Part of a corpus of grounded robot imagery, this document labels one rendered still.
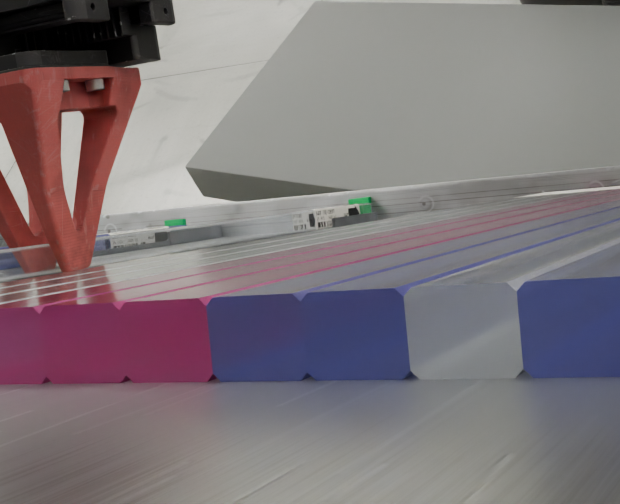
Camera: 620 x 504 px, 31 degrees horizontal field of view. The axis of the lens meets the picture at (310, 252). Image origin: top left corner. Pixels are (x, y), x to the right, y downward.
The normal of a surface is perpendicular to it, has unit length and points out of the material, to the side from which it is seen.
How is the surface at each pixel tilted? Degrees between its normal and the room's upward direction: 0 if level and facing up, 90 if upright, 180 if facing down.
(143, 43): 90
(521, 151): 0
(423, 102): 0
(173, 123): 0
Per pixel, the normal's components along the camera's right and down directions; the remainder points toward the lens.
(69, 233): 0.90, 0.09
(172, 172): -0.37, -0.66
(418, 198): -0.44, 0.09
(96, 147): -0.45, -0.21
